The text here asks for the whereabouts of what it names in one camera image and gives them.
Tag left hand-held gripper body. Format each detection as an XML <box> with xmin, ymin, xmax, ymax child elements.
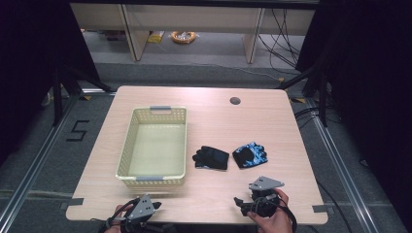
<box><xmin>120</xmin><ymin>193</ymin><xmax>157</xmax><ymax>233</ymax></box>

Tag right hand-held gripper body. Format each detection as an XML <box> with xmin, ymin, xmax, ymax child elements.
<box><xmin>248</xmin><ymin>176</ymin><xmax>286</xmax><ymax>218</ymax></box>

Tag blue camouflage glove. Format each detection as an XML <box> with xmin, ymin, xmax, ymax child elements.
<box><xmin>231</xmin><ymin>141</ymin><xmax>269</xmax><ymax>170</ymax></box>

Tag black glove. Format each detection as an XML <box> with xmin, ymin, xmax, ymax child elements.
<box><xmin>191</xmin><ymin>146</ymin><xmax>230</xmax><ymax>171</ymax></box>

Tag cream perforated plastic basket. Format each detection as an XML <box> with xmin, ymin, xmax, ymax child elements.
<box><xmin>115</xmin><ymin>105</ymin><xmax>189</xmax><ymax>188</ymax></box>

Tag person's right hand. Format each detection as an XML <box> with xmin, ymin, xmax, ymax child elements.
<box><xmin>247</xmin><ymin>188</ymin><xmax>294</xmax><ymax>233</ymax></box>

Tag person's left hand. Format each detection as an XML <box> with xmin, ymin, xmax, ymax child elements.
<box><xmin>104</xmin><ymin>203</ymin><xmax>134</xmax><ymax>233</ymax></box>

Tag black metal stand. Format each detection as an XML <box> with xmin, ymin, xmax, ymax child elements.
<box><xmin>275</xmin><ymin>52</ymin><xmax>328</xmax><ymax>128</ymax></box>
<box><xmin>51</xmin><ymin>62</ymin><xmax>115</xmax><ymax>128</ymax></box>

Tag yellow packet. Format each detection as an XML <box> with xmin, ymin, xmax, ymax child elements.
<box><xmin>147</xmin><ymin>30</ymin><xmax>166</xmax><ymax>45</ymax></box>

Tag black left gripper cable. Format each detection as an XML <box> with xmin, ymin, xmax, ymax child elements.
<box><xmin>97</xmin><ymin>198</ymin><xmax>138</xmax><ymax>233</ymax></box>

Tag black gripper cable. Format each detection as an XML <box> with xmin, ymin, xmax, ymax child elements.
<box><xmin>277</xmin><ymin>197</ymin><xmax>298</xmax><ymax>233</ymax></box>
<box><xmin>97</xmin><ymin>198</ymin><xmax>138</xmax><ymax>233</ymax></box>

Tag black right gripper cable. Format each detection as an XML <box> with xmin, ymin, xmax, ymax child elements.
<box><xmin>277</xmin><ymin>197</ymin><xmax>298</xmax><ymax>233</ymax></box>

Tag black floor cable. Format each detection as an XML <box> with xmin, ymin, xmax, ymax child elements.
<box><xmin>293</xmin><ymin>106</ymin><xmax>321</xmax><ymax>121</ymax></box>
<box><xmin>315</xmin><ymin>180</ymin><xmax>355</xmax><ymax>233</ymax></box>

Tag metal floor rail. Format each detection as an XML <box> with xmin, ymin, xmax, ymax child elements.
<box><xmin>305</xmin><ymin>96</ymin><xmax>378</xmax><ymax>233</ymax></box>
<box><xmin>0</xmin><ymin>92</ymin><xmax>81</xmax><ymax>225</ymax></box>

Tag bundle of black cables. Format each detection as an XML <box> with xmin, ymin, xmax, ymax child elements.
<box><xmin>257</xmin><ymin>8</ymin><xmax>303</xmax><ymax>70</ymax></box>

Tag orange ring bundle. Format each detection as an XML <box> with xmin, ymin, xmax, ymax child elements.
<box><xmin>170</xmin><ymin>30</ymin><xmax>197</xmax><ymax>46</ymax></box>

